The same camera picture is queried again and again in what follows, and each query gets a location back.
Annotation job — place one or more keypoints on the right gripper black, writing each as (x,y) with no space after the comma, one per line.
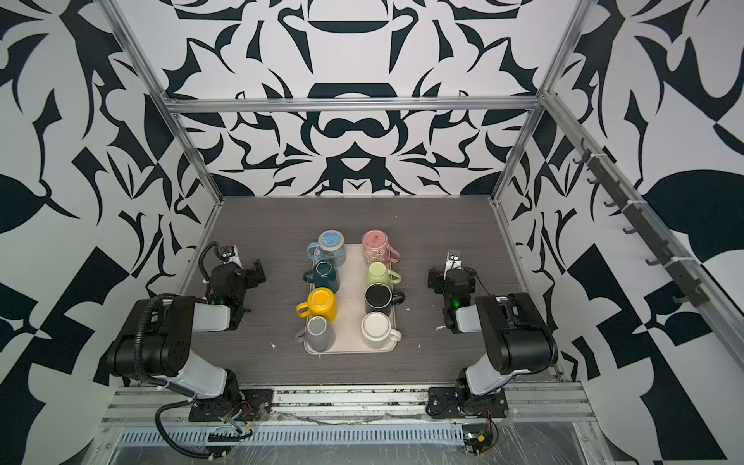
(438,276)

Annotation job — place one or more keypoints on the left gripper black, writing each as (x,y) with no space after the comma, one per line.
(249,275)

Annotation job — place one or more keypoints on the dark green mug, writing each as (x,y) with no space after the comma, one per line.
(323,275)

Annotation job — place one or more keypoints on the pink floral mug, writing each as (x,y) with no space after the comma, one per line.
(377,249)

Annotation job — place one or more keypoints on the light blue mug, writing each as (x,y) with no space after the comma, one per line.
(330,246)

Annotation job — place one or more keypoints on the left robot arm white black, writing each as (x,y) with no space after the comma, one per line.
(155,343)

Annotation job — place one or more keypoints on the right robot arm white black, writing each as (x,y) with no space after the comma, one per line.
(516,337)

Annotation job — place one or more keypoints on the light green mug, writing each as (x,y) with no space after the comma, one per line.
(379,273)

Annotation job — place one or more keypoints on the black mug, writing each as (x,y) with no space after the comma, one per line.
(379,297)

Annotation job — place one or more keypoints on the yellow mug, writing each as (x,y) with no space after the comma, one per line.
(320,303)

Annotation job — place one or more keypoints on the white mug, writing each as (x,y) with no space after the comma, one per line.
(378,331)

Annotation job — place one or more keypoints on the grey mug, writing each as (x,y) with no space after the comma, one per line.
(317,336)

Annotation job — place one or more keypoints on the beige serving tray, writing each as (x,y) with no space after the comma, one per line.
(351,310)

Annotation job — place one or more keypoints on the green light controller board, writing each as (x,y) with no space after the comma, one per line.
(480,442)

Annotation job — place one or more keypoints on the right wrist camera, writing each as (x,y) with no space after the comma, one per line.
(453,260)

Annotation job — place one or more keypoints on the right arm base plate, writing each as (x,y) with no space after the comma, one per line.
(449,403)

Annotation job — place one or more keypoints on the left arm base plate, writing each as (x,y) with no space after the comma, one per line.
(247,406)

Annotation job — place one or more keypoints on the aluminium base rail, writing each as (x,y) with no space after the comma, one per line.
(395,404)

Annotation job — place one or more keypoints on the white cable duct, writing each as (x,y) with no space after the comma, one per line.
(323,435)

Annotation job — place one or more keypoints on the wall hook rail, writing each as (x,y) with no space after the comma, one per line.
(646,224)

